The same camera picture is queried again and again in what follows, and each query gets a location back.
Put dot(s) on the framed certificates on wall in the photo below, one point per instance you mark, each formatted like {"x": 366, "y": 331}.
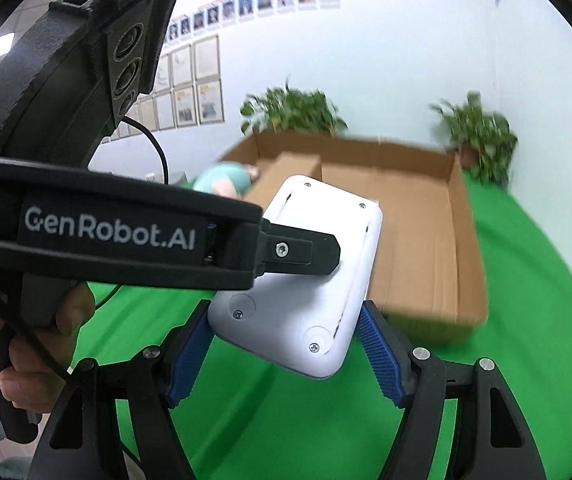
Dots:
{"x": 187, "y": 91}

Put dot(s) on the black fingertip of the left gripper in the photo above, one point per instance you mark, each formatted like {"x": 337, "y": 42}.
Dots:
{"x": 296, "y": 251}

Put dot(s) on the white plastic device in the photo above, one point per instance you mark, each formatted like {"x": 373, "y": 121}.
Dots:
{"x": 305, "y": 322}

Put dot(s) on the left potted green plant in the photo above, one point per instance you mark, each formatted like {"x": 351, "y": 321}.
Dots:
{"x": 281, "y": 109}

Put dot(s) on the right potted green plant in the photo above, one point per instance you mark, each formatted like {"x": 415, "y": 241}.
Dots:
{"x": 483, "y": 141}

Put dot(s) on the person's left hand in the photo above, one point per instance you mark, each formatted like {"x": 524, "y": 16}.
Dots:
{"x": 29, "y": 383}

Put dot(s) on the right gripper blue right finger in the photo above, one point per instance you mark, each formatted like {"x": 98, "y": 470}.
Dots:
{"x": 491, "y": 437}

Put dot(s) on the pink plush doll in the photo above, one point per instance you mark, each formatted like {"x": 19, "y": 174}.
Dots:
{"x": 227, "y": 179}

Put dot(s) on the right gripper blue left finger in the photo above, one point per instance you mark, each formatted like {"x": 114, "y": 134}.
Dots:
{"x": 81, "y": 439}

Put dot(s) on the potted green plant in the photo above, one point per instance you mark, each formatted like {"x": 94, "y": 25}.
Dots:
{"x": 281, "y": 109}
{"x": 483, "y": 141}

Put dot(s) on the portrait photo row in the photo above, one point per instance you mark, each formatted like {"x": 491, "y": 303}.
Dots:
{"x": 226, "y": 12}

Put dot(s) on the large open cardboard box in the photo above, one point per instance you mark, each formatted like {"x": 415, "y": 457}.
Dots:
{"x": 428, "y": 275}

